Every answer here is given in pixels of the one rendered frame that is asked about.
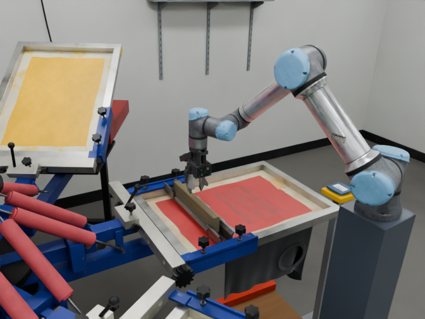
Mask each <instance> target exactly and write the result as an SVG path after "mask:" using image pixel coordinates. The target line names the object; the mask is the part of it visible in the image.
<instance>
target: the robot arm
mask: <svg viewBox="0 0 425 319"><path fill-rule="evenodd" d="M326 66H327V58H326V55H325V53H324V51H323V50H322V49H321V48H320V47H317V46H315V45H310V44H308V45H304V46H300V47H295V48H291V49H288V50H287V51H285V52H283V53H281V54H280V55H279V56H278V58H277V60H276V62H275V64H274V77H275V78H274V79H273V80H272V81H271V82H270V83H269V84H267V85H266V86H265V87H263V88H262V89H261V90H260V91H259V92H257V93H256V94H255V95H253V96H252V97H251V98H250V99H249V100H247V101H246V102H245V103H243V104H242V105H241V106H240V107H239V108H237V109H236V110H235V111H234V112H232V113H230V114H228V115H226V116H223V117H221V118H215V117H211V116H208V115H209V114H208V110H207V109H205V108H192V109H191V110H190V111H189V118H188V146H189V151H190V152H188V153H184V154H183V155H181V156H179V158H180V161H181V162H182V161H185V162H187V166H186V167H185V170H184V173H183V176H184V179H185V183H186V186H187V190H188V191H189V193H190V194H191V193H192V189H193V190H194V189H195V185H194V182H193V179H194V178H195V179H197V178H198V179H199V189H200V191H202V190H203V188H204V186H205V185H206V186H208V185H209V184H208V182H207V180H206V178H205V177H207V176H210V175H211V172H210V167H211V166H212V164H211V163H210V162H208V161H207V160H206V155H207V154H208V150H207V139H208V137H207V136H209V137H213V138H216V139H219V140H221V141H232V140H233V138H234V137H235V136H236V133H237V131H239V130H241V129H243V128H245V127H247V126H248V125H249V124H250V123H251V122H252V121H253V120H255V119H256V118H257V117H258V116H260V115H261V114H263V113H264V112H265V111H267V110H268V109H269V108H270V107H272V106H273V105H275V104H276V103H277V102H278V101H280V100H282V99H283V98H284V97H285V96H287V95H288V94H289V93H292V94H293V96H294V97H295V99H301V100H303V102H304V103H305V105H306V106H307V107H308V109H309V111H310V112H311V113H312V115H313V117H314V118H315V119H316V121H317V122H318V124H319V125H320V127H321V128H322V130H323V131H324V133H325V134H326V136H327V137H328V139H329V140H330V142H331V143H332V145H333V146H334V148H335V149H336V151H337V152H338V154H339V155H340V156H341V158H342V160H343V161H344V162H345V164H346V167H345V173H346V174H347V176H348V178H349V179H350V181H351V182H350V190H351V193H352V195H353V196H354V198H356V200H355V209H356V210H357V211H358V212H359V213H360V214H361V215H363V216H365V217H367V218H370V219H372V220H376V221H380V222H393V221H396V220H398V219H399V218H400V217H401V214H402V202H401V196H400V194H401V190H402V186H403V182H404V178H405V174H406V171H407V166H408V163H409V158H410V155H409V153H408V152H407V151H405V150H403V149H400V148H397V147H393V146H385V145H377V146H373V147H372V149H371V148H370V147H369V146H368V144H367V142H366V141H365V140H364V138H363V137H362V136H361V134H360V132H359V131H358V130H357V128H356V126H355V125H354V123H353V122H352V121H351V119H350V118H349V116H348V115H347V113H346V112H345V110H344V109H343V107H342V106H341V104H340V103H339V102H338V100H337V98H336V97H335V95H334V94H333V93H332V91H331V90H330V88H329V87H328V85H327V79H328V76H327V74H326V73H325V69H326ZM191 173H192V174H191ZM193 175H194V176H193Z"/></svg>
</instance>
